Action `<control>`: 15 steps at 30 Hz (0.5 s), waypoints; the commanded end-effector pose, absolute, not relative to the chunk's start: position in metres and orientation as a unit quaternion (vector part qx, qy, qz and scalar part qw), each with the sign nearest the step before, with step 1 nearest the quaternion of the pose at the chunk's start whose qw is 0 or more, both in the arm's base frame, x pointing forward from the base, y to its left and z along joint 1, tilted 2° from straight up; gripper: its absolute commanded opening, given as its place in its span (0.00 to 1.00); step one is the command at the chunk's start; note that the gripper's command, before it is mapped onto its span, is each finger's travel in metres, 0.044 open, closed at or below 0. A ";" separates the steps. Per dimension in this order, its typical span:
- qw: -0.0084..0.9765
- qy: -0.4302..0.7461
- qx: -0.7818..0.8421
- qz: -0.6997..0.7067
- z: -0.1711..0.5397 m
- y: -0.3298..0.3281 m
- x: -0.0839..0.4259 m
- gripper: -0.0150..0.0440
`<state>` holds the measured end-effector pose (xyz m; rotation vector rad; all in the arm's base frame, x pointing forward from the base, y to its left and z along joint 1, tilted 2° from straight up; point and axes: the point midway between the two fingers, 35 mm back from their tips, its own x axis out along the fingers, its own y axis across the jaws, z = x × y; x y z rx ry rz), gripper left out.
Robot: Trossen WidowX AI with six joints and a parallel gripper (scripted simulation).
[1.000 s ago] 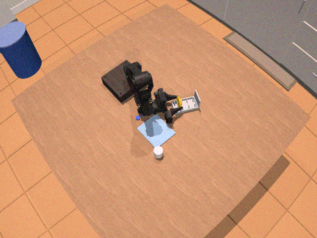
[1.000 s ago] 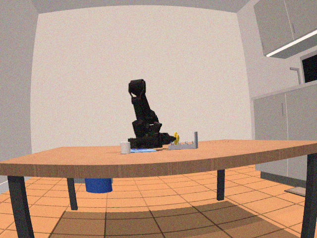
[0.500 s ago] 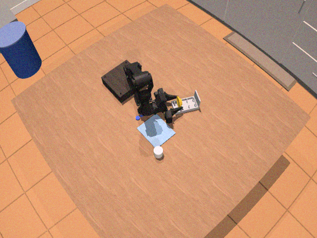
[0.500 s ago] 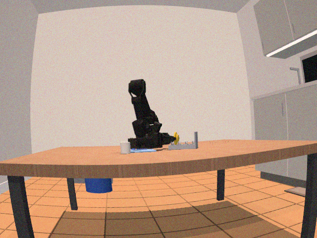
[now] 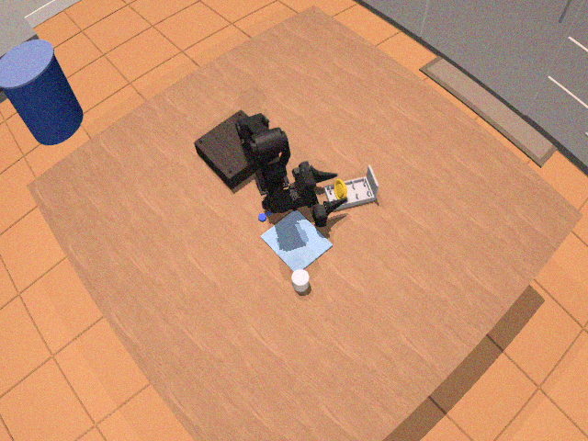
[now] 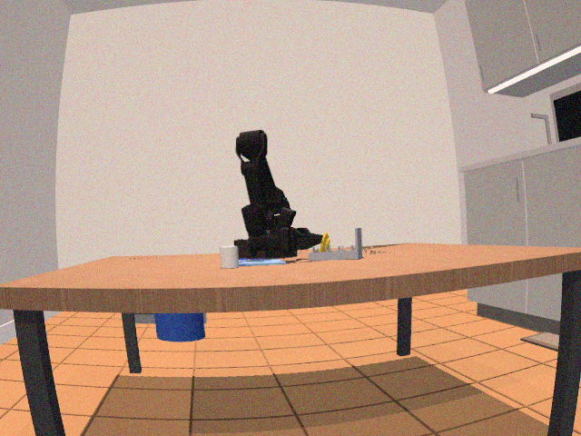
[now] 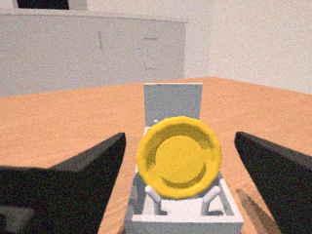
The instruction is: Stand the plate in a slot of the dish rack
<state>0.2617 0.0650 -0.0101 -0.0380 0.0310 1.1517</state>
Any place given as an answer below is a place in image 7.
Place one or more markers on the white dish rack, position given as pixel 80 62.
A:
pixel 212 211

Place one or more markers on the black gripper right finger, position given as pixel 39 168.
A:
pixel 283 177

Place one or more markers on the yellow plate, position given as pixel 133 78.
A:
pixel 179 157

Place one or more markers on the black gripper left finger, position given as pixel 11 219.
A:
pixel 71 196

